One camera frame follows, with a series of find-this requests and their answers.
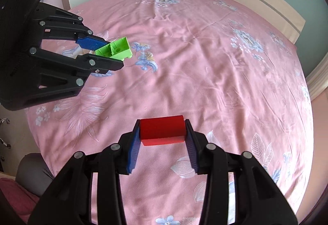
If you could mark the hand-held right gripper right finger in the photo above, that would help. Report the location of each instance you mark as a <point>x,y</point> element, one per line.
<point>191,153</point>

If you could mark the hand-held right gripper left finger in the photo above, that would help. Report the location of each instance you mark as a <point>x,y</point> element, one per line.
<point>133,153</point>

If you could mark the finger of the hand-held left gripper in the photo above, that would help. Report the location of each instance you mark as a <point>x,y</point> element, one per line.
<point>107,65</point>
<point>88,41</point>

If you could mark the green plastic block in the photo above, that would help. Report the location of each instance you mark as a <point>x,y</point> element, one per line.
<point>116,49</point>

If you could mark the red wooden block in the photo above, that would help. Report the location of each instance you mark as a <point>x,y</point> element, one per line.
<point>162,129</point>

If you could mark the pink floral bed sheet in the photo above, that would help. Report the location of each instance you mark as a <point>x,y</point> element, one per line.
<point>205,73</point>

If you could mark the person's grey trouser leg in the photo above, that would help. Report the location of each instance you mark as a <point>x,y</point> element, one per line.
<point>32,173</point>

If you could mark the chrome chair base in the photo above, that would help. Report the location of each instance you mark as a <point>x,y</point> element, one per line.
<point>4,141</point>

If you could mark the dark red cloth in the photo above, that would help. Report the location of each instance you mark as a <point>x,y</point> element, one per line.
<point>12,196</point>

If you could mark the beige curtain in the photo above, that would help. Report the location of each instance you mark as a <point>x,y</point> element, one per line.
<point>319,79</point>

